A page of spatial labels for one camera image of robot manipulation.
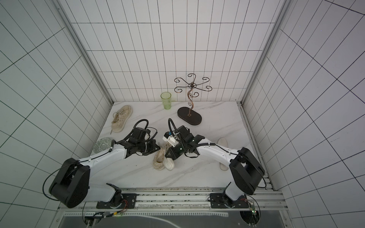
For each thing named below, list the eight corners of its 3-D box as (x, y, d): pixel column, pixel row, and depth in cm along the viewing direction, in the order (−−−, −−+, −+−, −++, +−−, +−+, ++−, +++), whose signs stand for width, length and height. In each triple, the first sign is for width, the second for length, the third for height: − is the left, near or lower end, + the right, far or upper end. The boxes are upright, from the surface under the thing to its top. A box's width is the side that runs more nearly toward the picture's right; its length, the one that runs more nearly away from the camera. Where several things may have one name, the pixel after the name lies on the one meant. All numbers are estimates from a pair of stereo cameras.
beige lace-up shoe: (110, 133, 103) (105, 126, 96) (125, 109, 119) (121, 101, 112) (120, 134, 102) (115, 128, 95) (134, 110, 118) (130, 103, 111)
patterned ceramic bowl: (98, 155, 93) (93, 151, 88) (95, 146, 97) (91, 142, 92) (114, 147, 96) (110, 143, 92) (111, 139, 100) (108, 135, 96)
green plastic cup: (162, 110, 117) (160, 99, 106) (163, 103, 122) (161, 91, 112) (171, 110, 117) (170, 99, 106) (172, 103, 122) (171, 91, 112)
